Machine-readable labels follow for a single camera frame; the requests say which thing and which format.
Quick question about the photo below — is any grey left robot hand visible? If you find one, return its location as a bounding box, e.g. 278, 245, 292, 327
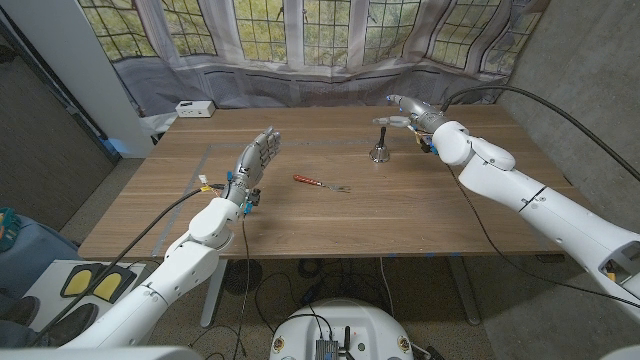
220, 125, 282, 209

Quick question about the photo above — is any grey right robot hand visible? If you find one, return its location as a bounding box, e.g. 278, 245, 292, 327
372, 93, 449, 135

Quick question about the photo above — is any silver handbell with black handle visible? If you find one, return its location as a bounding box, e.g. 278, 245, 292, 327
369, 126, 392, 164

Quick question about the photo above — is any white power box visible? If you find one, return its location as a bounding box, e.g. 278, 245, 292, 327
174, 100, 217, 119

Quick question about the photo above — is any printed window backdrop cloth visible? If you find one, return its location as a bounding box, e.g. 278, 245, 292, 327
77, 0, 551, 121

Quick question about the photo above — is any round black floor fan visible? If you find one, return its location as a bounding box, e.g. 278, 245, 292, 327
223, 258, 264, 296

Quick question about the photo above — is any white table leg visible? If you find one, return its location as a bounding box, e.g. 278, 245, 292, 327
199, 258, 229, 329

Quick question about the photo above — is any white robot torso base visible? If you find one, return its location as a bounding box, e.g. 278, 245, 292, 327
269, 298, 415, 360

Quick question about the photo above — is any yellow and black foot pedal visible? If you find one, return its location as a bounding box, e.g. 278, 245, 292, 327
89, 264, 137, 304
59, 263, 104, 299

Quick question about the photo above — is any grey table leg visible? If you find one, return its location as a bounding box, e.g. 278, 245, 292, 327
447, 255, 482, 326

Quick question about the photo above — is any grey electronics box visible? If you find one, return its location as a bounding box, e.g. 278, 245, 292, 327
314, 338, 340, 360

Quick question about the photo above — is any blue bag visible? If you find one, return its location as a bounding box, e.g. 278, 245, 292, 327
0, 214, 81, 296

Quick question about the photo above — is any dark shoe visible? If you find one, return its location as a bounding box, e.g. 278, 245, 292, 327
0, 295, 39, 326
47, 302, 99, 346

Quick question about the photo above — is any white floor board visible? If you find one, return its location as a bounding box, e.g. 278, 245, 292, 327
22, 258, 146, 349

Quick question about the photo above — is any teal object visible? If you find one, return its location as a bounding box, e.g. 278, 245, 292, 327
0, 207, 22, 253

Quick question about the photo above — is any person leg in jeans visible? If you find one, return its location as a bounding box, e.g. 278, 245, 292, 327
0, 333, 49, 349

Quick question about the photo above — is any fork with red handle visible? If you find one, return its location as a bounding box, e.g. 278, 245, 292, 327
292, 174, 352, 194

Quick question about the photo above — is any thin black left wrist cable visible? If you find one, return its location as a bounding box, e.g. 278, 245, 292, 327
232, 217, 250, 360

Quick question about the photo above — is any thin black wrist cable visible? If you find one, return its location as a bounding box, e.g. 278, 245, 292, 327
446, 164, 640, 310
232, 217, 250, 360

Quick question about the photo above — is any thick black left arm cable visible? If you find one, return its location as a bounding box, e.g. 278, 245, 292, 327
29, 184, 225, 346

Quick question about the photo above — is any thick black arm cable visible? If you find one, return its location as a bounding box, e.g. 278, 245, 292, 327
439, 84, 640, 182
29, 184, 225, 346

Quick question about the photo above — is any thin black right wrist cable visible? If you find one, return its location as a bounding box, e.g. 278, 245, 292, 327
446, 164, 640, 310

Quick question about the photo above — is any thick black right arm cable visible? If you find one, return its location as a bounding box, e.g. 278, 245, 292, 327
439, 84, 640, 182

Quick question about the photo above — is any black floor cable bundle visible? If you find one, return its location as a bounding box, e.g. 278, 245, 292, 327
254, 257, 396, 321

